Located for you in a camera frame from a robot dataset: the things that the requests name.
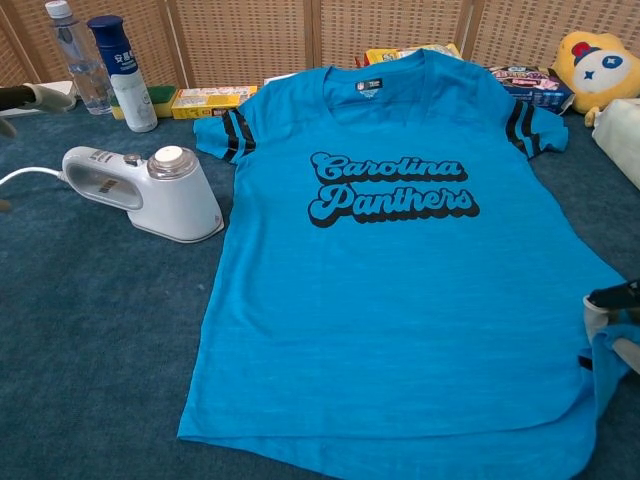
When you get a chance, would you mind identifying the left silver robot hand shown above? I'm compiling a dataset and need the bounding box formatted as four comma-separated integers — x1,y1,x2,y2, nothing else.
0,82,75,214

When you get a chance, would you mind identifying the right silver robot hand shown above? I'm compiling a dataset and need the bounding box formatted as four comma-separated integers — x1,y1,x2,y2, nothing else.
582,278,640,376

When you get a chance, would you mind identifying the white handheld steam iron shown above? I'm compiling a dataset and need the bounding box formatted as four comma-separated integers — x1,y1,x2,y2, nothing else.
61,144,226,245

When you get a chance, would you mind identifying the blue Carolina Panthers T-shirt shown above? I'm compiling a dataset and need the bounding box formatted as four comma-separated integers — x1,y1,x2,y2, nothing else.
177,48,640,480

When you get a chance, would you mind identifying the white power strip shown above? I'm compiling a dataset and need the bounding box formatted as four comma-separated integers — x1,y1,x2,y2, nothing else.
0,80,77,119

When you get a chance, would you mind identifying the clear plastic water bottle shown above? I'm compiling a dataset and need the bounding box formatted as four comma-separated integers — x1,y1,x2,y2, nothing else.
44,0,114,116

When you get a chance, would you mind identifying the white bottle with blue cap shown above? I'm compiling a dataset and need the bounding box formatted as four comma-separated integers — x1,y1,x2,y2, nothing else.
87,14,159,134

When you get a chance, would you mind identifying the green and yellow sponge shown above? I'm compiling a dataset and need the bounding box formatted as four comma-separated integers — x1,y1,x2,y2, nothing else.
109,85,178,120

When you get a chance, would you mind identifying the yellow rectangular box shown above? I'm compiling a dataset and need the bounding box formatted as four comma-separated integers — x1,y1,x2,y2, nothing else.
170,85,259,120

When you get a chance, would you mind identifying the white fabric bundle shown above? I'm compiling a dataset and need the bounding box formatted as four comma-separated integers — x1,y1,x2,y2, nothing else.
591,98,640,191

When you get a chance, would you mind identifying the wicker folding screen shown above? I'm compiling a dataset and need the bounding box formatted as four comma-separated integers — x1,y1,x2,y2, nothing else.
0,0,640,90

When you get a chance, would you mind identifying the dark sanitary pad package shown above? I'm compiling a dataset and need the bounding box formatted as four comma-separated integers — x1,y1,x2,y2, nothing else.
487,64,575,116

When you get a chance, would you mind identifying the yellow plush toy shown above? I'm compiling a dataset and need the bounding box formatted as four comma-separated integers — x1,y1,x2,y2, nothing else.
549,30,640,127

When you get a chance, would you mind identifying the teal carpet table cover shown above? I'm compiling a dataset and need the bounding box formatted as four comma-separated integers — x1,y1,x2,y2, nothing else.
0,99,640,480

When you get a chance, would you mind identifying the yellow snack package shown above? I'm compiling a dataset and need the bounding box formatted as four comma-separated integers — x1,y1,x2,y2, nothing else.
355,43,464,68

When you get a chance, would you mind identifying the white power cord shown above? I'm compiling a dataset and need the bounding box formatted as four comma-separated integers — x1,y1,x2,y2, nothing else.
0,166,66,187

